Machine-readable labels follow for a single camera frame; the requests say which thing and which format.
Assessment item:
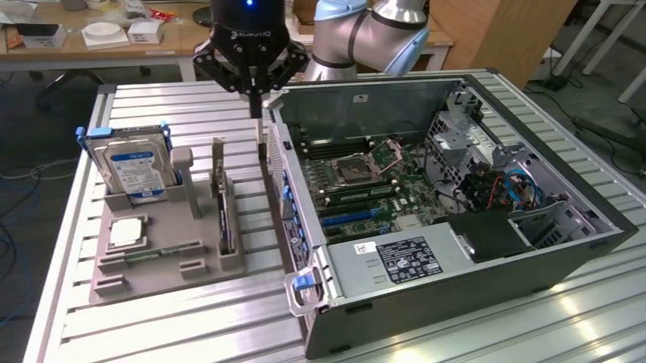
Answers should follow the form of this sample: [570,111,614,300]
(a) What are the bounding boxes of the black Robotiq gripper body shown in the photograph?
[209,0,292,72]

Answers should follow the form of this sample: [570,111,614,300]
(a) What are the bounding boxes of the green GPU with metal bracket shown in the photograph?
[209,135,237,259]

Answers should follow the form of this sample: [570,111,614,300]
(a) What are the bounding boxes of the white papers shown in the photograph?
[289,14,316,43]

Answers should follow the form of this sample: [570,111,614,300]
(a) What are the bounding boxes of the black round lamp base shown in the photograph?
[192,5,213,27]

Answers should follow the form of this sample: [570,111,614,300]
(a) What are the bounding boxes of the wooden desk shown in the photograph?
[0,0,455,82]

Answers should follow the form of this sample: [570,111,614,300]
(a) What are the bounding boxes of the small white labelled box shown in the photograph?
[125,20,165,45]

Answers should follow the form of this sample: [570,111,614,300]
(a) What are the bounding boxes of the black RAM slot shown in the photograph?
[301,142,371,151]
[304,150,372,160]
[300,138,369,147]
[304,146,371,156]

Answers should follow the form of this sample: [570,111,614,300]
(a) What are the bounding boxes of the white square round dish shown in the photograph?
[80,21,132,51]

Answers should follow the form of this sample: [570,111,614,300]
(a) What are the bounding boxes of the metal socket cover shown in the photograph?
[367,137,405,160]

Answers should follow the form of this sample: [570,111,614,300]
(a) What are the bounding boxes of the CPU socket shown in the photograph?
[329,154,375,187]

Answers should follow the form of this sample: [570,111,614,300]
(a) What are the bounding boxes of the black chair base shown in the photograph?
[33,69,108,111]

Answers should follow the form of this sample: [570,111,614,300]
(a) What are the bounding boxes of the hard disk with blue caddy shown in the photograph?
[73,123,176,204]

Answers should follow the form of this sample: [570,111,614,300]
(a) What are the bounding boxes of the green RAM stick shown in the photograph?
[320,182,399,204]
[122,243,200,262]

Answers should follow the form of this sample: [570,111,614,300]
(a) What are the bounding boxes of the white box with black lid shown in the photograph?
[13,23,68,49]

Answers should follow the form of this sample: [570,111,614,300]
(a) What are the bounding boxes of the silver disk bay cage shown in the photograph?
[424,81,500,179]

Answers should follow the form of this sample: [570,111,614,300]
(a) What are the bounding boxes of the blue expansion slot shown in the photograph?
[320,207,380,225]

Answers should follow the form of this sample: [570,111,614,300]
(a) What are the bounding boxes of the wooden cabinet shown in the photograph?
[425,0,579,88]

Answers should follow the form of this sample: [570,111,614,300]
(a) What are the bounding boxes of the grey printed parts rack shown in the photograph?
[88,135,249,306]

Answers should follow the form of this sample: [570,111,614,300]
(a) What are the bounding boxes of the silver CPU chip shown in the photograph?
[109,218,145,247]

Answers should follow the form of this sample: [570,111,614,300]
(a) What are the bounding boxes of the silver chipset heatsink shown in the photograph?
[395,215,431,230]

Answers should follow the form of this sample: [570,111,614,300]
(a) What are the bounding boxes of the black power adapter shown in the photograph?
[540,74,570,92]

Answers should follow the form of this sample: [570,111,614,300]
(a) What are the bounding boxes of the grey power supply unit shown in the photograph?
[325,222,478,298]

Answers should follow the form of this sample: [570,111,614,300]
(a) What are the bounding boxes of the black plastic shroud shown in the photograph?
[447,210,538,265]

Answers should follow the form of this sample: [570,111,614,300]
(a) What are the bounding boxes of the black stand base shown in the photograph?
[570,116,646,154]

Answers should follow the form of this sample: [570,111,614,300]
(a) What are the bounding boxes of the black open PC case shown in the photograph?
[255,73,640,360]

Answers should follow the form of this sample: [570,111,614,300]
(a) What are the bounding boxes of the black wire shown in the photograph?
[432,179,474,216]

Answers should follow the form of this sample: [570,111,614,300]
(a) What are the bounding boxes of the red wire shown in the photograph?
[486,176,507,209]

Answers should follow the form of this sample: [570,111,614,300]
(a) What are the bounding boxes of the blue data wire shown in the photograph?
[503,169,544,212]

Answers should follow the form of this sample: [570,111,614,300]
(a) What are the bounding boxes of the white table frame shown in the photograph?
[552,0,646,104]

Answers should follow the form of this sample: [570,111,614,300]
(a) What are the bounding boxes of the silver disk bay bracket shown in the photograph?
[507,199,610,253]

